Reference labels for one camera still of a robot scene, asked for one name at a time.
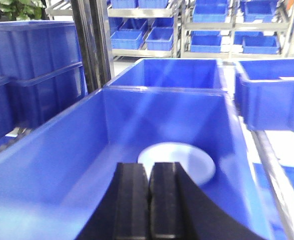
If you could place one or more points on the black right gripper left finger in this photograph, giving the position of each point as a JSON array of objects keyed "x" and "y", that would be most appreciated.
[{"x": 122, "y": 213}]

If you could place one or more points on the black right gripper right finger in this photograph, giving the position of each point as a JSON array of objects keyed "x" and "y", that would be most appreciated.
[{"x": 181, "y": 210}]

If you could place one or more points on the pale blue round tray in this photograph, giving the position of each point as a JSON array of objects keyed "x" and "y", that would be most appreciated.
[{"x": 196, "y": 162}]

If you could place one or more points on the large blue bin holding tray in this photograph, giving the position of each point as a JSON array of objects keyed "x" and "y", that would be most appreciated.
[{"x": 52, "y": 180}]

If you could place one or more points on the small blue bin on shelf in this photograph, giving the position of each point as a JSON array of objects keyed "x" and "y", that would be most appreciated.
[
  {"x": 260, "y": 45},
  {"x": 125, "y": 39},
  {"x": 206, "y": 44},
  {"x": 160, "y": 39}
]

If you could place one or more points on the metal shelf rack left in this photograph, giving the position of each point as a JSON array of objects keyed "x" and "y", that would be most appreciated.
[{"x": 63, "y": 8}]

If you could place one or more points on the metal shelf rack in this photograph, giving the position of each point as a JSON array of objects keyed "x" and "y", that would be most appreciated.
[
  {"x": 63, "y": 8},
  {"x": 235, "y": 19}
]

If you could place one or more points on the metal shelf rack right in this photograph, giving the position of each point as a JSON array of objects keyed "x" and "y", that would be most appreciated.
[{"x": 235, "y": 19}]

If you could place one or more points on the blue bin behind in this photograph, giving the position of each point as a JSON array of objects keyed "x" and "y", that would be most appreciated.
[{"x": 187, "y": 73}]

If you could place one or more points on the blue bin at right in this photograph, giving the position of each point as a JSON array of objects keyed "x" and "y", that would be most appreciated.
[{"x": 264, "y": 93}]

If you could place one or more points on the large blue crate at left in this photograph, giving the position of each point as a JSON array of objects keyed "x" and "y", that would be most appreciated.
[{"x": 41, "y": 72}]

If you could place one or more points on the green plant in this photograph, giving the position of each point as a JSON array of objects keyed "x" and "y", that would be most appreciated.
[{"x": 23, "y": 10}]

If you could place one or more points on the black vertical post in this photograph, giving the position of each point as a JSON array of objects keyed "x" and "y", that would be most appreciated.
[{"x": 93, "y": 30}]

